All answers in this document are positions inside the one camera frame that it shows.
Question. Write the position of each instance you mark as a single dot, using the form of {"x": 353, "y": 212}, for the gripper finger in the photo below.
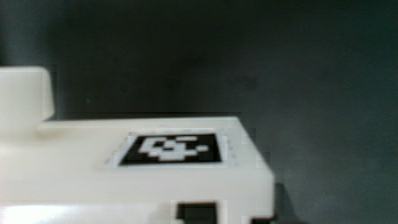
{"x": 197, "y": 213}

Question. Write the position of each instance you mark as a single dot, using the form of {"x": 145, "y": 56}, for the white drawer tray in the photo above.
{"x": 106, "y": 171}

